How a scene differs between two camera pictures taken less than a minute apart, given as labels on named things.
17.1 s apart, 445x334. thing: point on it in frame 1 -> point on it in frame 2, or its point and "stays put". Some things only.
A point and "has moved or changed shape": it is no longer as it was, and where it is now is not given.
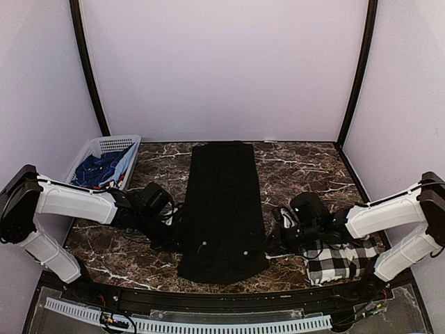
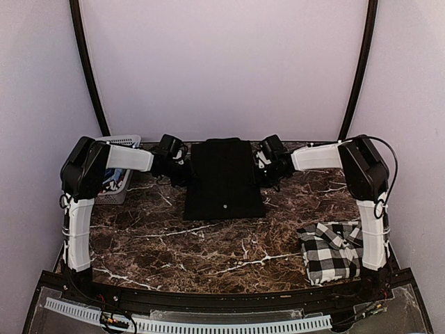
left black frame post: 98,101 stays put
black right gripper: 279,245 -> 258,181
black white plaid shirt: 329,263 stays put
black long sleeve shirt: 222,238 has moved or changed shape
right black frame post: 372,19 stays put
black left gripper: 174,236 -> 185,179
